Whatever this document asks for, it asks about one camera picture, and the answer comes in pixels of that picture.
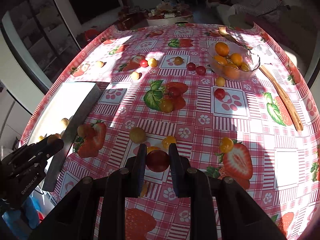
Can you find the pale longan far centre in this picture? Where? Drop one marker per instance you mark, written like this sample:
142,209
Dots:
135,76

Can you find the yellow tomato far centre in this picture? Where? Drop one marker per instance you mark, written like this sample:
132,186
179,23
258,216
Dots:
152,62

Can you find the red tomato pair right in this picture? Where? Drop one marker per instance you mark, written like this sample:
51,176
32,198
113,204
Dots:
200,70

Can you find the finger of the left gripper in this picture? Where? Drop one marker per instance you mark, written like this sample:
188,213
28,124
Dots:
42,143
52,148

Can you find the orange tomato on leaf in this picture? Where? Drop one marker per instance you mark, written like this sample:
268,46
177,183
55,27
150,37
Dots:
166,106

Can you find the pale longan far left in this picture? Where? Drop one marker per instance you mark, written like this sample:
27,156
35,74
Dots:
100,64

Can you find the red tomato far centre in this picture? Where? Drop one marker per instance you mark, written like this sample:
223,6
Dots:
144,63

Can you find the red tomato near bowl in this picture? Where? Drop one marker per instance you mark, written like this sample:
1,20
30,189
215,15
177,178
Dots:
219,93

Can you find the white rectangular tray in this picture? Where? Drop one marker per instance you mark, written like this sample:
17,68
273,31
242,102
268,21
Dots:
66,110

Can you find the red tomato pair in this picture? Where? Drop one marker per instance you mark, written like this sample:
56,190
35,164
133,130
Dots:
200,70
191,66

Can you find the white sofa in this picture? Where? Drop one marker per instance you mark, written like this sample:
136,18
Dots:
267,9

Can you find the red cherry tomato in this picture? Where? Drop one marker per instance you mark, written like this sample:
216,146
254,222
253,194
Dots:
157,161

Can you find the cluttered coffee table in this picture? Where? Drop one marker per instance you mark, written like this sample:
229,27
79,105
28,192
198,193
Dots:
168,13

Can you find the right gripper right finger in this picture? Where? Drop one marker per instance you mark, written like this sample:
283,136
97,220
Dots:
177,169

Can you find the pale fruit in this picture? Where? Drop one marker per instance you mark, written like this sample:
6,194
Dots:
53,138

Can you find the brown longan by strawberry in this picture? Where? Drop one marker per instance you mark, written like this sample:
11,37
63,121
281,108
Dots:
85,131

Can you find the pale longan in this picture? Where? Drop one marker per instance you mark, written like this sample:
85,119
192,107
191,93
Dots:
100,64
135,76

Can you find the orange tomato on paw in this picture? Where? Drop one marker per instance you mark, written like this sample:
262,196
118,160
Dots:
178,61

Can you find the yellow tomato below bowl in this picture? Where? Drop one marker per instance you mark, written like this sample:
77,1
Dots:
220,81

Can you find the red tomato pair left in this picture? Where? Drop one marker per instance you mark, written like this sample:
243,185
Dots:
191,66

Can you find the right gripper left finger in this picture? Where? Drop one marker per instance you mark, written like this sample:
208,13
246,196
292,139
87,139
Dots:
138,170

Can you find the strawberry pattern tablecloth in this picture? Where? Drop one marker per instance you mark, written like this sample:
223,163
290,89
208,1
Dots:
278,164

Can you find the clear glass bowl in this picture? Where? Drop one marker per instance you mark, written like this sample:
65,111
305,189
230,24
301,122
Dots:
240,64

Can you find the orange yellow cherry tomato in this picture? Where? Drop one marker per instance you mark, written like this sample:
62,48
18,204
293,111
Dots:
226,145

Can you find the orange fruit in bowl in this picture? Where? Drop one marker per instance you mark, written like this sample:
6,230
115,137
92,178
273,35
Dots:
222,49

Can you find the small longan in tray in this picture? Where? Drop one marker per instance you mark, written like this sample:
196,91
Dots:
65,122

